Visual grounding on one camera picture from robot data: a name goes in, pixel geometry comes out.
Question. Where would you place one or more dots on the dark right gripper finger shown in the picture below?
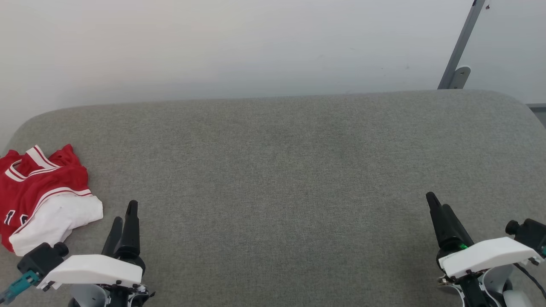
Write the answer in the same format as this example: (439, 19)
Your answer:
(457, 232)
(437, 221)

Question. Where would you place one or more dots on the red white basketball jersey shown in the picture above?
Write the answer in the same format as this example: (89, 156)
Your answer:
(38, 187)

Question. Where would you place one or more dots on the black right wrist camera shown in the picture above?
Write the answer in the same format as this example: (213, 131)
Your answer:
(531, 232)

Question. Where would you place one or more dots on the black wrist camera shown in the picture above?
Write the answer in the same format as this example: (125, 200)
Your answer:
(531, 232)
(42, 258)

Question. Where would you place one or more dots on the teal camera connector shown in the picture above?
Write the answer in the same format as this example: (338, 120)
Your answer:
(19, 286)
(543, 250)

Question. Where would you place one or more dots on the grey slanted metal post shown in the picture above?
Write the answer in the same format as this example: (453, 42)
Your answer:
(463, 38)

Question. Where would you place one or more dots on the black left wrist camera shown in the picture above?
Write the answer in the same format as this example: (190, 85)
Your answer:
(42, 258)

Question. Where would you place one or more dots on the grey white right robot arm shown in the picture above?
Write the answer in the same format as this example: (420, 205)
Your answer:
(495, 283)

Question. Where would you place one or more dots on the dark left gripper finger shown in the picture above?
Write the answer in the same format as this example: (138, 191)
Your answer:
(111, 238)
(130, 234)

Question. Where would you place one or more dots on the grey partition base rail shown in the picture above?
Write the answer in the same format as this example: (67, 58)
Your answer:
(538, 111)

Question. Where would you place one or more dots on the teal left camera connector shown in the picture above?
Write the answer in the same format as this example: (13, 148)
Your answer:
(19, 286)

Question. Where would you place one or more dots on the grey fabric sofa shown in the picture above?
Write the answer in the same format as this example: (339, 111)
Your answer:
(273, 192)

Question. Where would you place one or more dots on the grey metal post bracket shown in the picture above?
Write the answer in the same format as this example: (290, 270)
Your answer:
(460, 77)

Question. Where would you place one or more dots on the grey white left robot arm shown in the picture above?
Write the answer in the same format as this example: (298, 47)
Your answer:
(85, 296)

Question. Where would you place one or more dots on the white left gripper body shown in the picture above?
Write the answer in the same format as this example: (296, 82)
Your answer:
(94, 268)

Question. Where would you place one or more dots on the teal right camera connector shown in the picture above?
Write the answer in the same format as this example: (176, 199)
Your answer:
(543, 250)

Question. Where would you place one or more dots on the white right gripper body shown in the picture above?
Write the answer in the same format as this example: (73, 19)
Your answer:
(486, 256)

